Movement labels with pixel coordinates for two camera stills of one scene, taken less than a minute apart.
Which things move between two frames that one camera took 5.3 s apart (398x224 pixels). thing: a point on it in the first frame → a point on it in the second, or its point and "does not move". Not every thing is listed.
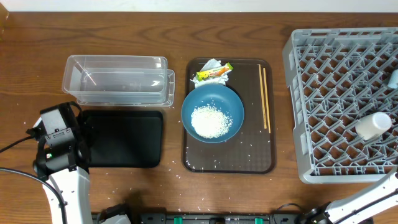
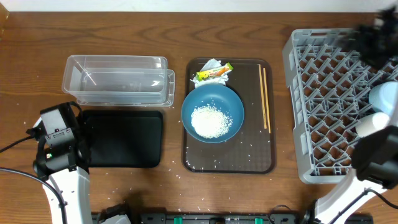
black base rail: [189, 218] does not move
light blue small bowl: [393, 81] → [383, 95]
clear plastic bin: [112, 80] does not move
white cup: [373, 126] does not move
